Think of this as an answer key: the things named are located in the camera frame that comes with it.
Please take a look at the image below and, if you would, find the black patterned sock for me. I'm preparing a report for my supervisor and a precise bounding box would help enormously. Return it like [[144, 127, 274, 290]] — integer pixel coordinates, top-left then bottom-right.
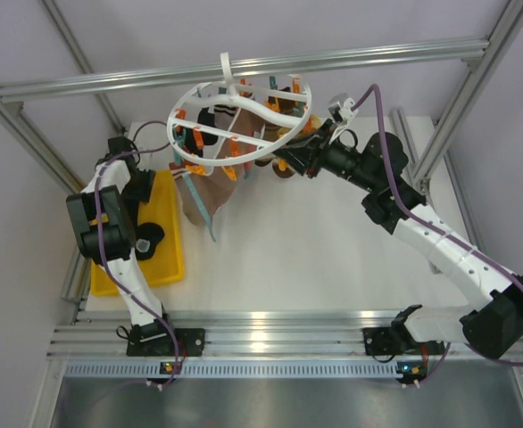
[[135, 222, 165, 261]]

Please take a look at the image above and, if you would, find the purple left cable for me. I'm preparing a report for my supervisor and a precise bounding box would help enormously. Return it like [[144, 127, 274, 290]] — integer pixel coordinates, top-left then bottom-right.
[[92, 119, 183, 387]]

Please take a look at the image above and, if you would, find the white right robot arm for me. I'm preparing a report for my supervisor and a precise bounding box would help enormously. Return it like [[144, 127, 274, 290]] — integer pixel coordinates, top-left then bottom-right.
[[275, 120, 523, 359]]

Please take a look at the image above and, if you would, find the white round clip hanger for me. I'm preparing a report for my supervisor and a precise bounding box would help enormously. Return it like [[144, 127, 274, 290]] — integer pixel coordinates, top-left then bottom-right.
[[167, 53, 313, 175]]

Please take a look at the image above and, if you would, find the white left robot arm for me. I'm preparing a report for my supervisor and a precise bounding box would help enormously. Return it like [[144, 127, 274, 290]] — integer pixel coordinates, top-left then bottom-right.
[[65, 136, 180, 358]]

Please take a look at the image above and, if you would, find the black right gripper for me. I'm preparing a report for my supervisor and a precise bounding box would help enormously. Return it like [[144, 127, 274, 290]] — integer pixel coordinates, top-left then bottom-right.
[[276, 119, 379, 193]]

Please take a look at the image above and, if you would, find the yellow plastic tray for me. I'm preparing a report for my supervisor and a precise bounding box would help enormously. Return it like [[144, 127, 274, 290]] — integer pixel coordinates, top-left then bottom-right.
[[89, 171, 186, 298]]

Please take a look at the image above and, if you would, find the brown striped sock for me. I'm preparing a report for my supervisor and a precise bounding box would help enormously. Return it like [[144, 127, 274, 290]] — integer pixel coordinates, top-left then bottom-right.
[[254, 125, 295, 179]]

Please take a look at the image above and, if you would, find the purple cable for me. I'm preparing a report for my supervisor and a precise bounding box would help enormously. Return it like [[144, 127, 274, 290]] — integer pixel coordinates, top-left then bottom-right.
[[92, 119, 183, 387], [349, 83, 523, 367]]

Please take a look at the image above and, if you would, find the white slotted cable duct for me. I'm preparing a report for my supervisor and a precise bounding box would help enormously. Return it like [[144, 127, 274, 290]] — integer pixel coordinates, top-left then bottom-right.
[[64, 359, 403, 380]]

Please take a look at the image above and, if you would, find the aluminium top crossbar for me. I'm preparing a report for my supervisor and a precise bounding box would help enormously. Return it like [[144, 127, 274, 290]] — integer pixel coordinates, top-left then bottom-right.
[[0, 38, 490, 103]]

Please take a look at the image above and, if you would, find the yellow beige sock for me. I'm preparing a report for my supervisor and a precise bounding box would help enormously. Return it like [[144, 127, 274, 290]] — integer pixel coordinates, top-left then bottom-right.
[[278, 114, 322, 138]]

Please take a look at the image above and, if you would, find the large brown sock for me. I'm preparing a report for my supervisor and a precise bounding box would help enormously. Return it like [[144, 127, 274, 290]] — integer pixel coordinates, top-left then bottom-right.
[[170, 105, 264, 240]]

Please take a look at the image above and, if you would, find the black sock on hanger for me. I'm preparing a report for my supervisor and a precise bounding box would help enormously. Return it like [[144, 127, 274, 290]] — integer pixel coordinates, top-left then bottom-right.
[[197, 107, 216, 135]]

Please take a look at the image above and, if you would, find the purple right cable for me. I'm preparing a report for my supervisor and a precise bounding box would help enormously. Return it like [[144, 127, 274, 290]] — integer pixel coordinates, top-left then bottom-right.
[[349, 83, 523, 367]]

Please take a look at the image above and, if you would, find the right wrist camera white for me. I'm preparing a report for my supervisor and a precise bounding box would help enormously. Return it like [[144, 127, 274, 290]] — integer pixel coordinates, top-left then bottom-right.
[[328, 93, 358, 125]]

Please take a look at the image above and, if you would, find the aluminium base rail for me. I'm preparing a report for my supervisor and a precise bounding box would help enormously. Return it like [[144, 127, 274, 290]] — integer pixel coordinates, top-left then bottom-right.
[[46, 309, 523, 360]]

